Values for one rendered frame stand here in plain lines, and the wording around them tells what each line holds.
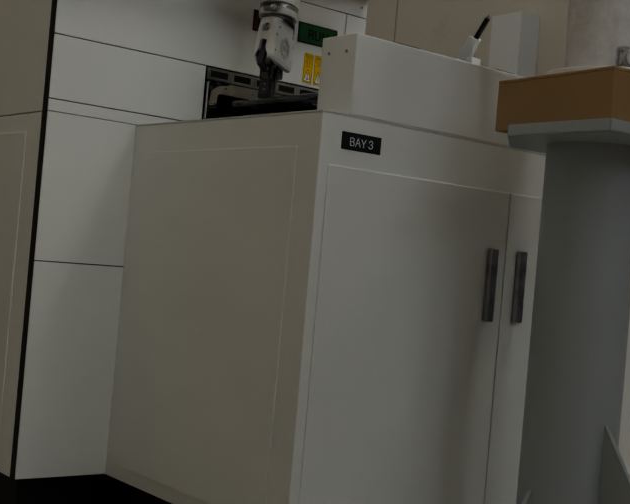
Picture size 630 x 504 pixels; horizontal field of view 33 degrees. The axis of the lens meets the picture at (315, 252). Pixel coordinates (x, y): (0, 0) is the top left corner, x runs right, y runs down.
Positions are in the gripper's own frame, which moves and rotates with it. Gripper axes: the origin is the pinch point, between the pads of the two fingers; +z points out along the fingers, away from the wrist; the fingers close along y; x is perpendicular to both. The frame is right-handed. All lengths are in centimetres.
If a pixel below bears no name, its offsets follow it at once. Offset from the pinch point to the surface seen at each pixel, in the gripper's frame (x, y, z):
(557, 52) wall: 5, 308, -120
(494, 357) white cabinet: -55, 6, 51
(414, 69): -41.7, -25.2, 3.6
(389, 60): -38.9, -30.7, 3.9
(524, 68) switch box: 21, 309, -112
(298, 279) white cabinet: -30, -36, 44
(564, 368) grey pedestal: -73, -22, 53
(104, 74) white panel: 26.7, -21.2, 4.1
